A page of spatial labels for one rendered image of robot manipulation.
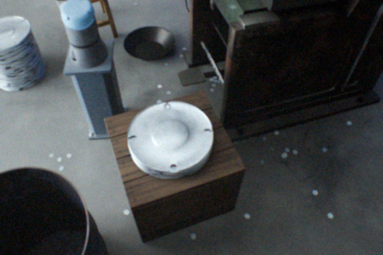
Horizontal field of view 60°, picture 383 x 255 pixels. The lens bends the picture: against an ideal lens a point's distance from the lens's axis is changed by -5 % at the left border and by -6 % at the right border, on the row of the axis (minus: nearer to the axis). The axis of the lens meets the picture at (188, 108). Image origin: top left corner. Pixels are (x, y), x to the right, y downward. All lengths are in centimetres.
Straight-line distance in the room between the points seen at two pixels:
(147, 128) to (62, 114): 74
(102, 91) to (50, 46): 90
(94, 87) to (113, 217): 54
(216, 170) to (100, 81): 58
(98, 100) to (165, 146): 46
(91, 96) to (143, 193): 53
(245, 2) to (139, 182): 75
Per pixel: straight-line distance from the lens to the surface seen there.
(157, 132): 119
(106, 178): 158
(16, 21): 206
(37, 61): 203
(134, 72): 197
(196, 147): 115
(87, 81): 141
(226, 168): 117
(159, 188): 113
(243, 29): 124
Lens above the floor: 136
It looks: 51 degrees down
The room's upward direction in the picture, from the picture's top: straight up
